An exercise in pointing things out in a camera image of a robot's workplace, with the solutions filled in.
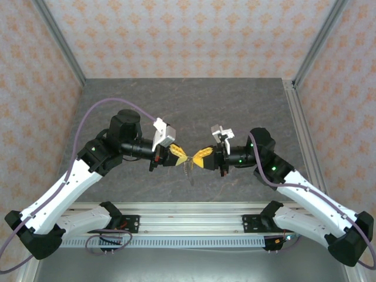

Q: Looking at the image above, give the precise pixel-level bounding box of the aluminium side rail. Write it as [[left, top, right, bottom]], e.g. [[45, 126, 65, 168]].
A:
[[282, 78, 328, 194]]

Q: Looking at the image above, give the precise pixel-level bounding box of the grey slotted cable duct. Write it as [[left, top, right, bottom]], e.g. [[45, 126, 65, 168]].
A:
[[60, 237, 267, 249]]

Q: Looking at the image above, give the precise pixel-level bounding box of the thin purple cable loop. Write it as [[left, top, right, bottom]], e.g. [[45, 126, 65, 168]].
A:
[[84, 229, 133, 256]]

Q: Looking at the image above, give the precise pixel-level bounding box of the long aluminium base rail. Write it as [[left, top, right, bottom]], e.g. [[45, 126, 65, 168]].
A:
[[55, 202, 324, 236]]

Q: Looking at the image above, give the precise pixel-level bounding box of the aluminium frame post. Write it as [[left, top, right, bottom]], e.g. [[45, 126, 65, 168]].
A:
[[293, 0, 350, 89], [31, 0, 86, 86]]

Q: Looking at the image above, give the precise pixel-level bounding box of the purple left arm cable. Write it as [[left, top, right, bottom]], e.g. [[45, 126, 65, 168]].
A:
[[0, 98, 159, 273]]

